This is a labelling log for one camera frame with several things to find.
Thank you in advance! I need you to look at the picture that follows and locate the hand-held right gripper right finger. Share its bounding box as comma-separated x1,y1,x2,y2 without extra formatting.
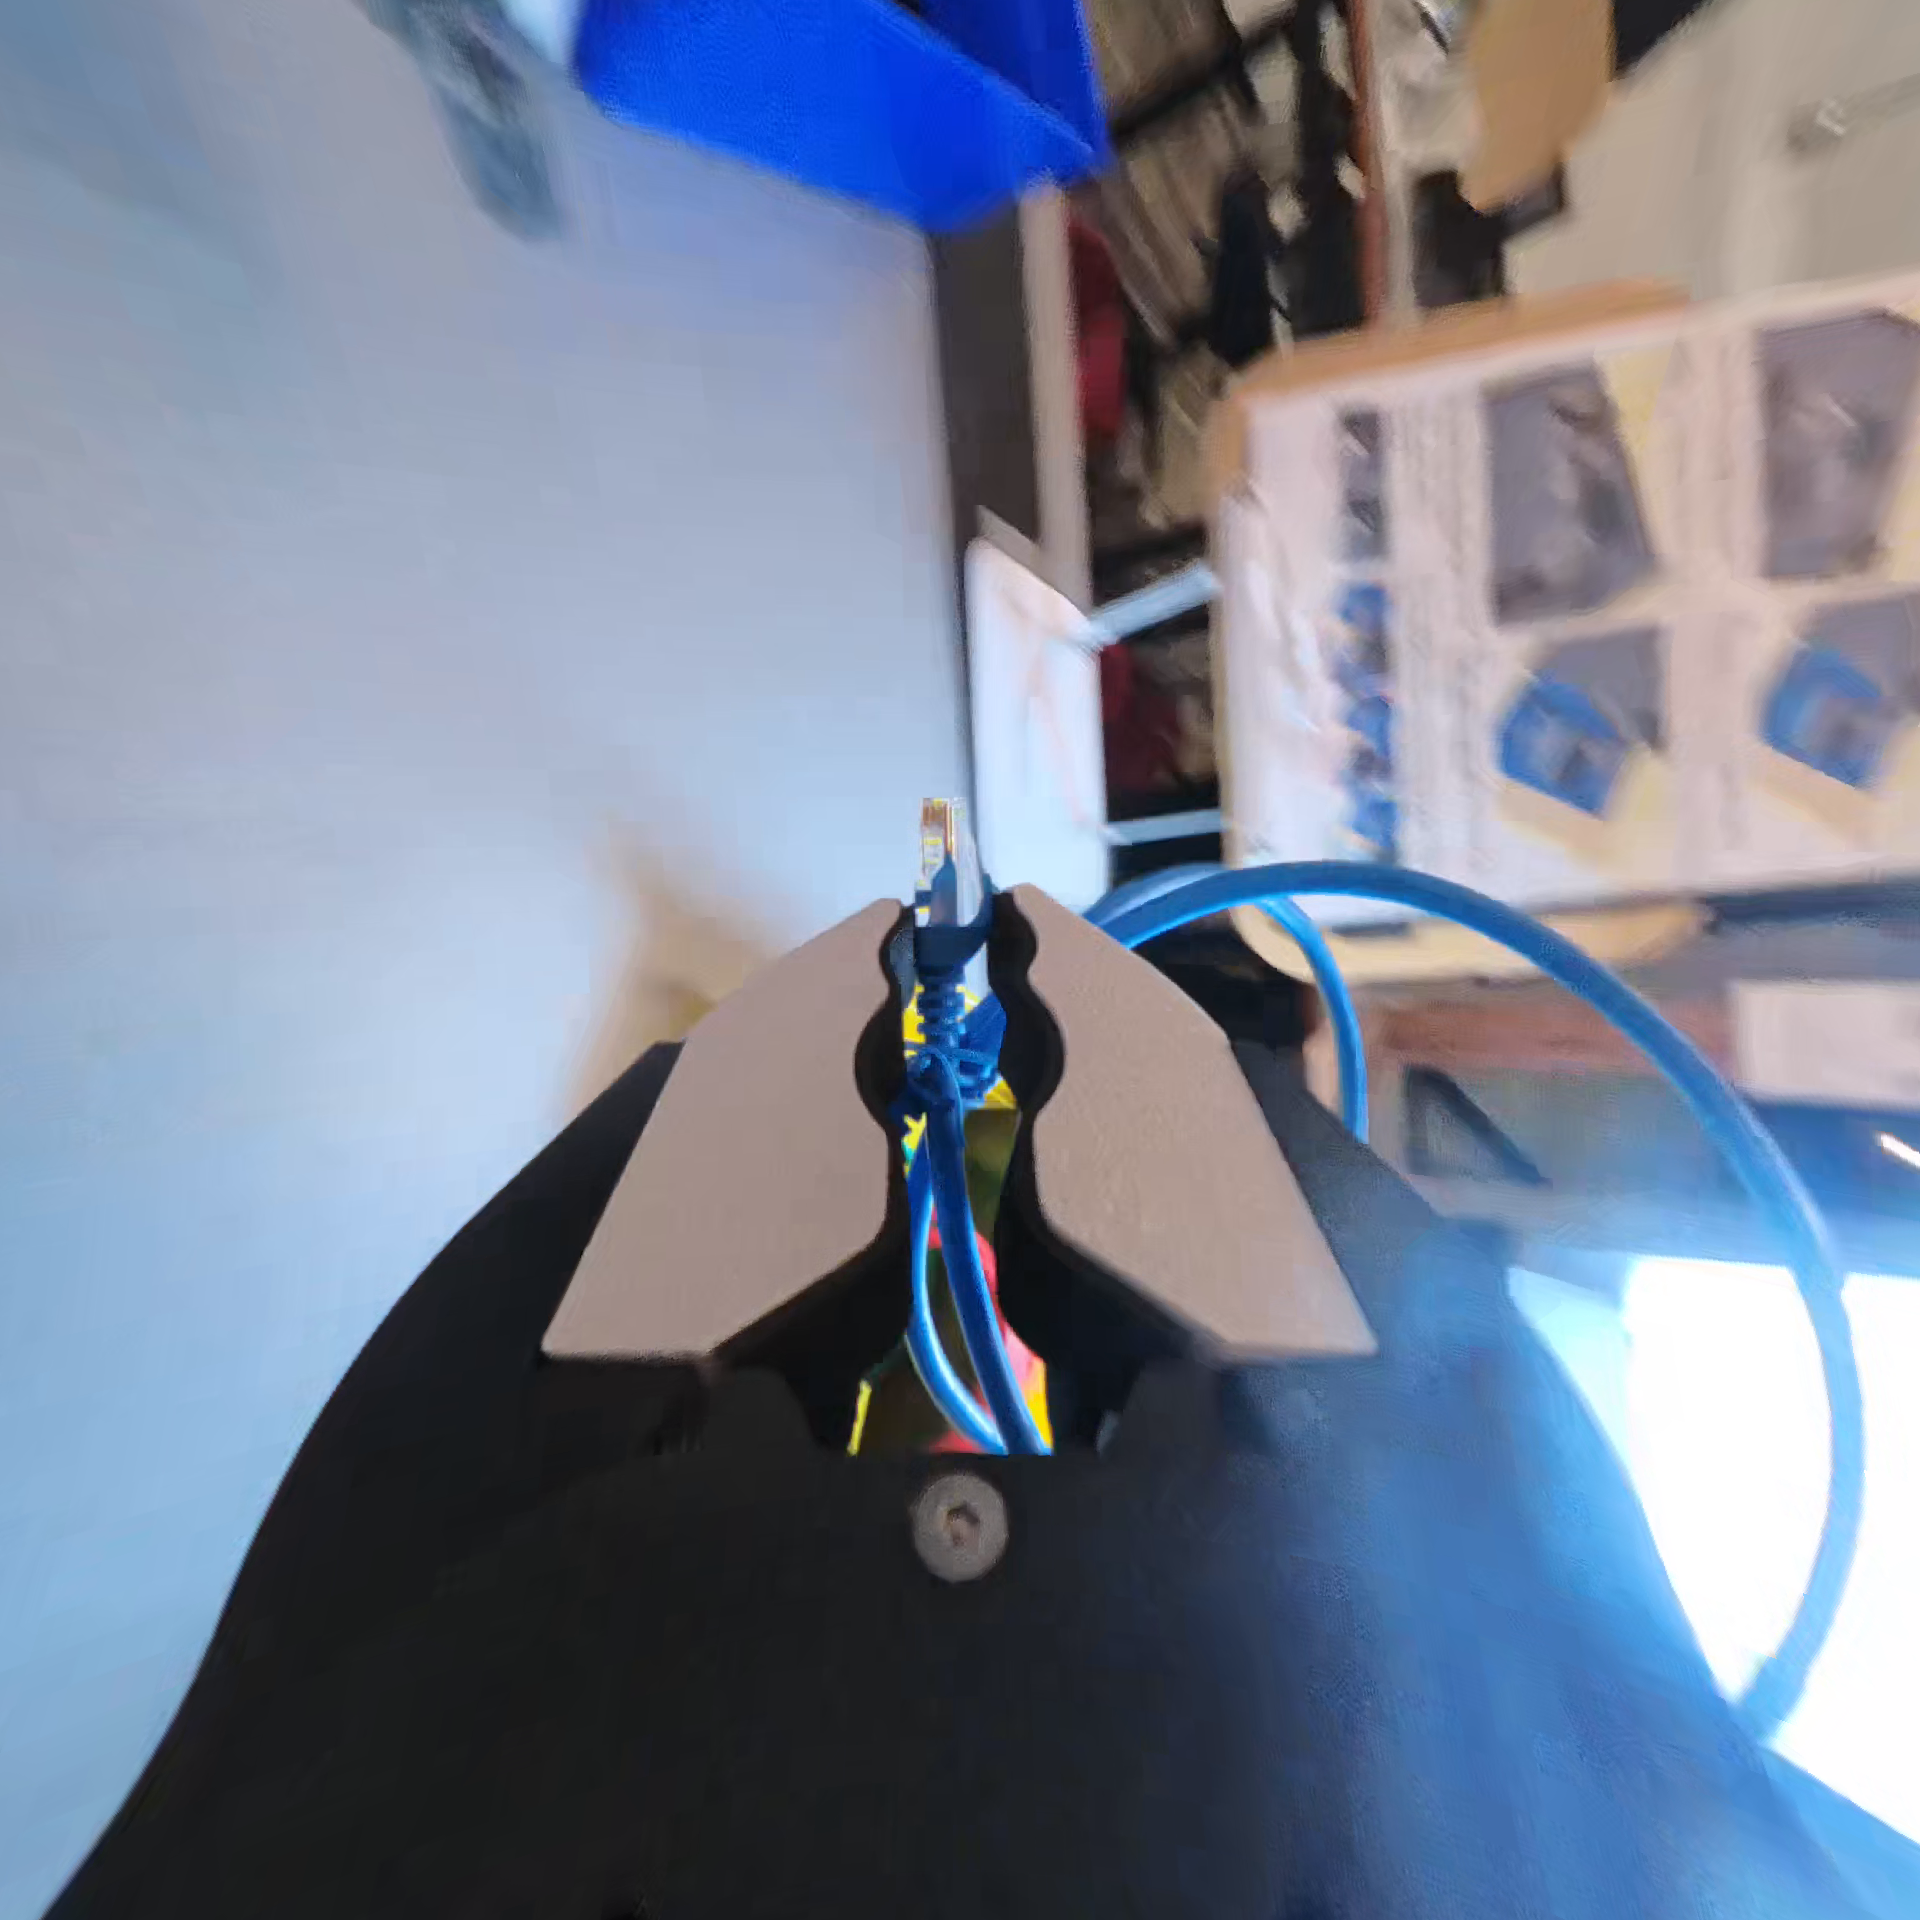
989,883,1376,1366

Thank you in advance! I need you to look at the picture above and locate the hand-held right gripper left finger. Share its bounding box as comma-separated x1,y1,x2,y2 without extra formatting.
539,897,921,1365

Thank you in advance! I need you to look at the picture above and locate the blue ethernet cable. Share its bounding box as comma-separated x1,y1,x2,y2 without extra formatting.
884,796,1870,1748

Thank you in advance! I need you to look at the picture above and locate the cardboard board with printed sheet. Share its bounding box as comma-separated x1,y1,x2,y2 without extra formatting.
1199,276,1920,985

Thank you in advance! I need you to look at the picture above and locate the blue plastic bin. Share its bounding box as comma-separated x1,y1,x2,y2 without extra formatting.
574,0,1116,238

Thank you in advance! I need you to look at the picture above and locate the tan chair backrest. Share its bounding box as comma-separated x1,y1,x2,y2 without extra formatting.
1462,0,1615,214

